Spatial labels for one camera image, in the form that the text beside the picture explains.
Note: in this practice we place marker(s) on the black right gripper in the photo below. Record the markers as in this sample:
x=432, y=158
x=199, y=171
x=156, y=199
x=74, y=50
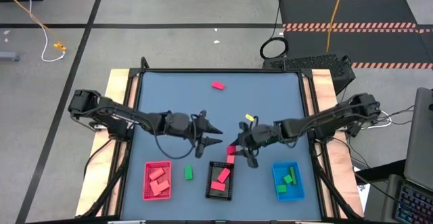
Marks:
x=262, y=134

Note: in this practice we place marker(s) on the yellow small block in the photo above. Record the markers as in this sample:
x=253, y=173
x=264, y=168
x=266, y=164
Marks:
x=249, y=117

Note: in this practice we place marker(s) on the long green block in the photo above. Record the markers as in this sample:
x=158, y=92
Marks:
x=293, y=175

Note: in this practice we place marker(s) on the black table frame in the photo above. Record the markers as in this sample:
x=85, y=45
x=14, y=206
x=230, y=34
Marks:
x=220, y=70

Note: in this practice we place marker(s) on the grey laptop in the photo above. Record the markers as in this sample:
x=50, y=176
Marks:
x=421, y=139

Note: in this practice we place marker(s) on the black plastic basket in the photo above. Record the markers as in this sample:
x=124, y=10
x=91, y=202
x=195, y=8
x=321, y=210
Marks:
x=209, y=197

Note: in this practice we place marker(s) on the black mat with striped edge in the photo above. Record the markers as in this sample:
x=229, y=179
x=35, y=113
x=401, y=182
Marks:
x=372, y=46
x=365, y=11

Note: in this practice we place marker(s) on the black laptop with lit keyboard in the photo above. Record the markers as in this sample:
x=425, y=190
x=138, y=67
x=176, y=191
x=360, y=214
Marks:
x=414, y=205

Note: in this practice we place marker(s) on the blue table mat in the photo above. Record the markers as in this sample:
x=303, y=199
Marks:
x=189, y=92

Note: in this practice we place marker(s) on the black stand base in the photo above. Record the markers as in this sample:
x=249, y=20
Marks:
x=382, y=171

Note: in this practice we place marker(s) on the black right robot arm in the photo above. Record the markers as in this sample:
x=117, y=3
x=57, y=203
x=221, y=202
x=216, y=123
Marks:
x=331, y=115

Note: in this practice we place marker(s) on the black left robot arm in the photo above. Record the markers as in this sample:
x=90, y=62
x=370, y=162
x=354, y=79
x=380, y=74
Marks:
x=115, y=114

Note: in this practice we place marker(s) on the grey floor object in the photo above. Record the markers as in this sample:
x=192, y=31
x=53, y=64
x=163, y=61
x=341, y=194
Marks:
x=8, y=56

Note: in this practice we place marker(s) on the black perforated computer tower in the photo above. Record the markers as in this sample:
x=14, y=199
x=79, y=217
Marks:
x=304, y=62

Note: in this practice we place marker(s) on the blue plastic basket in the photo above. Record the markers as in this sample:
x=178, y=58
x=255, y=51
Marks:
x=297, y=193

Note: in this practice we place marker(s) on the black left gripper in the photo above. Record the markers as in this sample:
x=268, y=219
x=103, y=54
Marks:
x=181, y=124

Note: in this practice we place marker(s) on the red plastic basket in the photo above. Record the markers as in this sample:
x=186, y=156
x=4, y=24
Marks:
x=147, y=197

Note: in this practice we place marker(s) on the green wedge block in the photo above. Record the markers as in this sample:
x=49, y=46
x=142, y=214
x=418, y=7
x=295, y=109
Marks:
x=188, y=173

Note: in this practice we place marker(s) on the red cube block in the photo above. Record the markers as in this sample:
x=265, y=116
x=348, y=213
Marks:
x=231, y=149

